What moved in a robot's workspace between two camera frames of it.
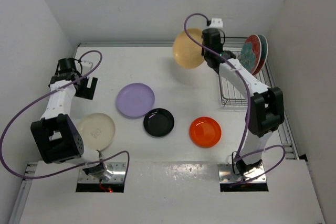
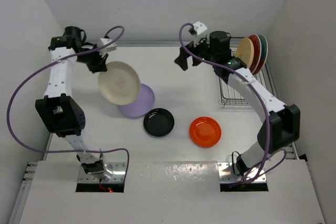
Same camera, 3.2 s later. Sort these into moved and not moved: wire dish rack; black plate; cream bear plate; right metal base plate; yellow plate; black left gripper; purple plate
Moved: cream bear plate; yellow plate; black left gripper
Not moved: black plate; purple plate; wire dish rack; right metal base plate
